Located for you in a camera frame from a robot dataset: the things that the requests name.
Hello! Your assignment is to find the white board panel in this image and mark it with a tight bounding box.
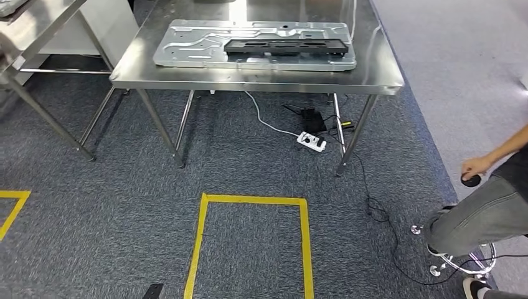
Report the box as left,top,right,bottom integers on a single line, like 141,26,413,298
39,0,140,57

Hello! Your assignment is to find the silver stamped metal panel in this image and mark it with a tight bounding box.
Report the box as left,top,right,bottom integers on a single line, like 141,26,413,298
153,19,357,72

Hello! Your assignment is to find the person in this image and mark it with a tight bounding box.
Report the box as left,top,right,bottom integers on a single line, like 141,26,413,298
423,123,528,299

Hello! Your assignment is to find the black floor cable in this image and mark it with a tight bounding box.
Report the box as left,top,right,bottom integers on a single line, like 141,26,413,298
352,153,528,287

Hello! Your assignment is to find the black router device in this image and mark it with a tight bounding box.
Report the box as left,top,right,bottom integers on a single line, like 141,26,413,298
282,104,328,134

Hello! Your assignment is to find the white power strip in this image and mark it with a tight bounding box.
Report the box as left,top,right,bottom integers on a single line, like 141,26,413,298
296,131,328,153

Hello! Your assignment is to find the person's hand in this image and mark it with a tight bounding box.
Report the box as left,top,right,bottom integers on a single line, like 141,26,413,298
461,156,494,181

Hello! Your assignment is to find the chrome stool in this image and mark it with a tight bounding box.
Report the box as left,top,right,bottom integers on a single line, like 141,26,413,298
410,204,498,282

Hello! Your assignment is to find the black round controller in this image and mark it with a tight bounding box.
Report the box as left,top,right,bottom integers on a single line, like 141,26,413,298
460,173,483,188

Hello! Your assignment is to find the black plastic panel part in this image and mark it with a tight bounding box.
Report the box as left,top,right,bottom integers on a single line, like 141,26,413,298
224,38,349,55

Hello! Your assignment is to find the white power cable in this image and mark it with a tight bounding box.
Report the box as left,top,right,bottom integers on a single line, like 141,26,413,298
245,90,300,138

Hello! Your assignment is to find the steel workbench table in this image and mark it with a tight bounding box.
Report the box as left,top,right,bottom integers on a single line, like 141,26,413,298
109,0,405,178

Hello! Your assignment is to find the yellow floor tape square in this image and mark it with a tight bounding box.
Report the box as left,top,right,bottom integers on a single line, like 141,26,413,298
183,192,315,299

